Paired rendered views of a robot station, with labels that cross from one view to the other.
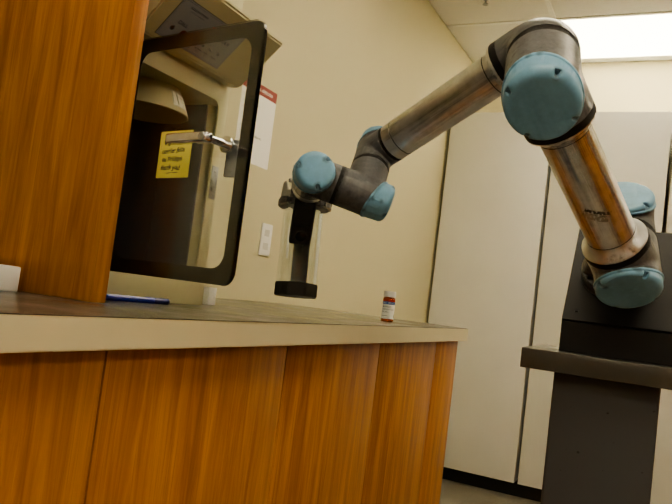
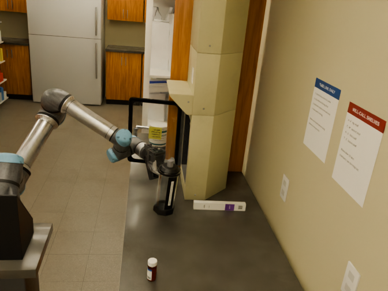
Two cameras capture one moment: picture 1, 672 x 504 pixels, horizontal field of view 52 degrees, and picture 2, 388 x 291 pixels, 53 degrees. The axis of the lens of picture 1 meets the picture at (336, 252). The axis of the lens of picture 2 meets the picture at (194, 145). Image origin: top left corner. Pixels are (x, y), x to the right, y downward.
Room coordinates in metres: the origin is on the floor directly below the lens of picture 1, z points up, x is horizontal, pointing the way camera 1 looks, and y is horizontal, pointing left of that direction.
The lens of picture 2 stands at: (2.96, -0.74, 1.96)
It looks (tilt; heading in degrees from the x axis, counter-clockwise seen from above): 21 degrees down; 145
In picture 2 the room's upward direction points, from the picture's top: 5 degrees clockwise
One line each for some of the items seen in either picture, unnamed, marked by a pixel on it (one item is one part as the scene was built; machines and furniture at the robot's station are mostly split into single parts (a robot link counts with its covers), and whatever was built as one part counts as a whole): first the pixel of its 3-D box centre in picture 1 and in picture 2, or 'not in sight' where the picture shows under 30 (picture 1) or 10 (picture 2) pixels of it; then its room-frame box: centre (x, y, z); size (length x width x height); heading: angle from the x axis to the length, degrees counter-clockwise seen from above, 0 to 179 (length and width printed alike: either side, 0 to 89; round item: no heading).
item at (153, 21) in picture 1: (212, 35); (178, 96); (1.29, 0.29, 1.46); 0.32 x 0.12 x 0.10; 154
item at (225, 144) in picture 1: (197, 141); not in sight; (1.01, 0.23, 1.20); 0.10 x 0.05 x 0.03; 54
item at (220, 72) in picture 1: (179, 153); (153, 132); (1.08, 0.27, 1.19); 0.30 x 0.01 x 0.40; 54
